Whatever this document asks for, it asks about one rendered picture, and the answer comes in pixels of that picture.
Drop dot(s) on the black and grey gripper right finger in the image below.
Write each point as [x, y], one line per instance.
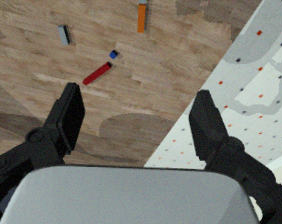
[226, 154]

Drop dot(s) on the red rod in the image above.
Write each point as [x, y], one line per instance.
[97, 73]

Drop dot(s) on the orange rectangular bar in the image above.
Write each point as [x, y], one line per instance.
[141, 18]

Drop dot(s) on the small blue block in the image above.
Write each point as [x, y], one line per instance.
[113, 54]

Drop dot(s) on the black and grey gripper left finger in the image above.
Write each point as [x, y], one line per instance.
[45, 145]

